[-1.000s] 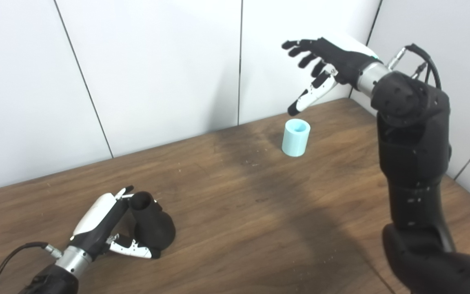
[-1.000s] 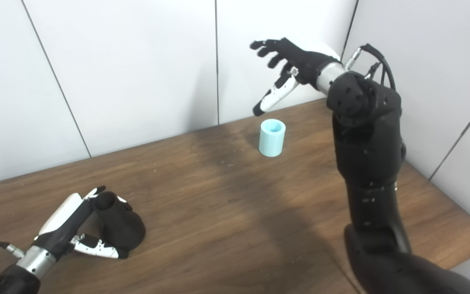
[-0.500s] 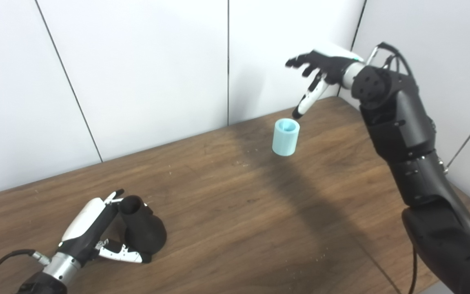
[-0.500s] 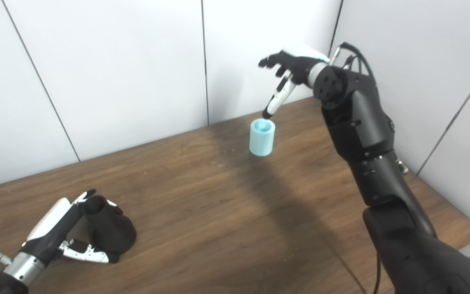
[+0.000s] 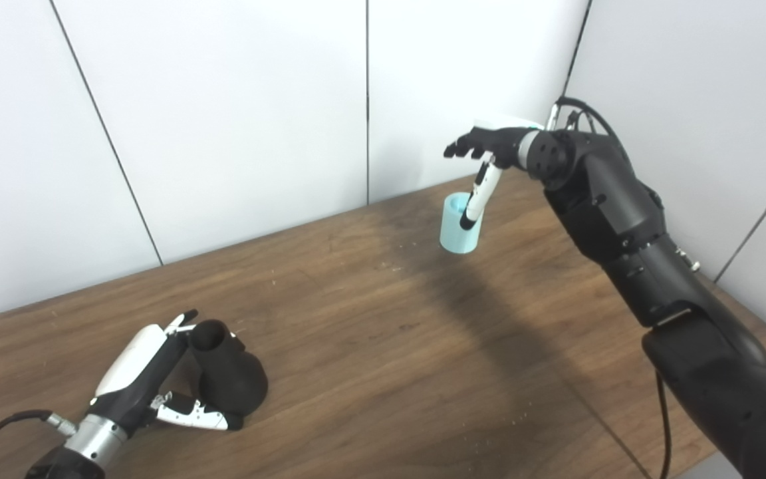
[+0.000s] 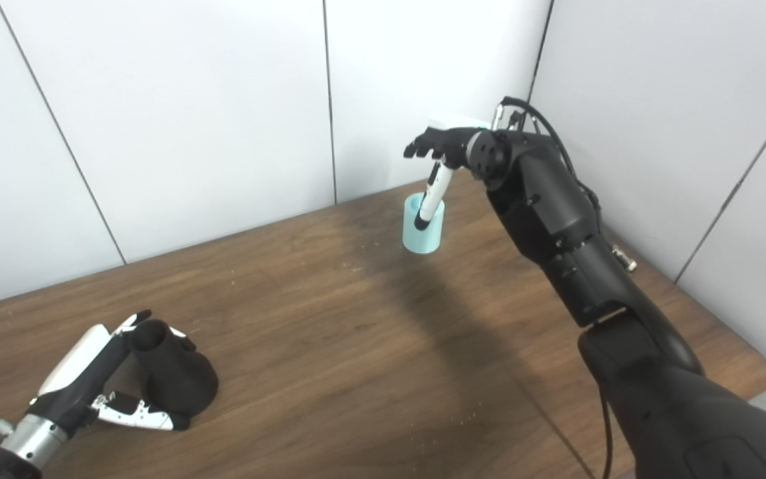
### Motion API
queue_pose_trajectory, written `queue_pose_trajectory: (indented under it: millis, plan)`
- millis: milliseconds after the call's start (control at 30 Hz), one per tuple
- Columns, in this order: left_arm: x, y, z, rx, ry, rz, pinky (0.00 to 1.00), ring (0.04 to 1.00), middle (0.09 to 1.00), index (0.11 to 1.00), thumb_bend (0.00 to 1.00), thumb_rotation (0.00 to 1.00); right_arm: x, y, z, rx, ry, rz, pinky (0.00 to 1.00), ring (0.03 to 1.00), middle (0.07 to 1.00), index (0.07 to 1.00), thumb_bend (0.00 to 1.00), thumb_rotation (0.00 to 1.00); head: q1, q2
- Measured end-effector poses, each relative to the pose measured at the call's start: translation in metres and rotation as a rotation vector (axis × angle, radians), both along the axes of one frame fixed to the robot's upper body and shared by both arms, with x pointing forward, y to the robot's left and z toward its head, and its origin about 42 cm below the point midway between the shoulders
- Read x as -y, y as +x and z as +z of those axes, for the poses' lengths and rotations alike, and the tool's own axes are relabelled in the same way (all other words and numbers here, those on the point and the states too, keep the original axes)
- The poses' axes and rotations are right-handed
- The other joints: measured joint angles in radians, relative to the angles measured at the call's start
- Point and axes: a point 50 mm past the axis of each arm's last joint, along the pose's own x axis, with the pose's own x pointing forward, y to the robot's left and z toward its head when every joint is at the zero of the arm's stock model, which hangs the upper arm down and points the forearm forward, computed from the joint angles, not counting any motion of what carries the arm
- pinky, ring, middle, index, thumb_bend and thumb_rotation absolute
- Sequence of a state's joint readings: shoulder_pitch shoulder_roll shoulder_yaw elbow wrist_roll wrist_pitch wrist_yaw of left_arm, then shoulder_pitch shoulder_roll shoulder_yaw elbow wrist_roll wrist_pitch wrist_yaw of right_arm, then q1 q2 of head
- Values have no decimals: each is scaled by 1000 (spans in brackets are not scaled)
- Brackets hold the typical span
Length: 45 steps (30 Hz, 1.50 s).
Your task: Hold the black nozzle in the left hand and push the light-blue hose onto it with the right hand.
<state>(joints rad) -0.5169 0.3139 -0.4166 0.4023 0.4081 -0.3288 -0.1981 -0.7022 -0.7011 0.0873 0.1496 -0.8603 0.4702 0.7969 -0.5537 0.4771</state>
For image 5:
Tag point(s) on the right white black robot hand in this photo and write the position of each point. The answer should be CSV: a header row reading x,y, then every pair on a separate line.
x,y
499,143

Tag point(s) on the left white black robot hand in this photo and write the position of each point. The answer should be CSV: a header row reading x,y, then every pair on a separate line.
x,y
133,379

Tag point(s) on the black funnel-shaped nozzle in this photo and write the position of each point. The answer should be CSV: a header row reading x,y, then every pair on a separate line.
x,y
230,379

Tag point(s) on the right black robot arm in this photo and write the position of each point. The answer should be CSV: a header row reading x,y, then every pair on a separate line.
x,y
622,213

